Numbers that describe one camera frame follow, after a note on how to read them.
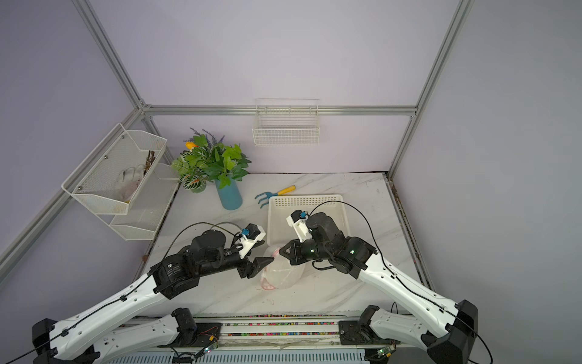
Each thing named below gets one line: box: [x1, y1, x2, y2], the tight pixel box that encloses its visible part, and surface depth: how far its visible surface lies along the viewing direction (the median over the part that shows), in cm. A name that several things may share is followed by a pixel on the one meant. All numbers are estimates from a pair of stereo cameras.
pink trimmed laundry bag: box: [260, 244, 307, 291], surface depth 71 cm
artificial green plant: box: [171, 127, 252, 195], surface depth 82 cm
